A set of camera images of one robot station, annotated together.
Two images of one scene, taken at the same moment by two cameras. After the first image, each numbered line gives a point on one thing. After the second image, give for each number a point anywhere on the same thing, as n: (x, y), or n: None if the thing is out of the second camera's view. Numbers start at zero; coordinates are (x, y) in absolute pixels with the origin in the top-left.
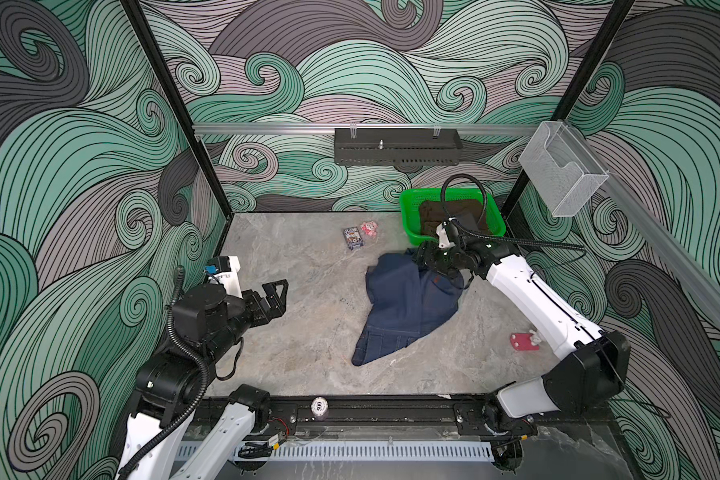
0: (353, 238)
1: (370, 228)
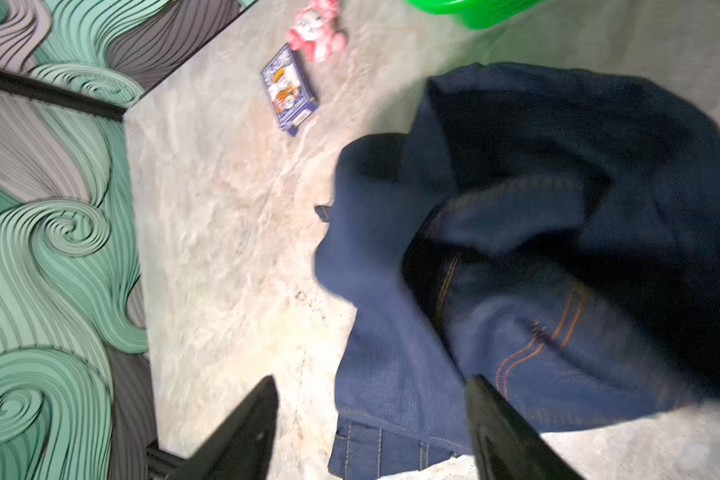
0: (289, 91)
1: (316, 31)
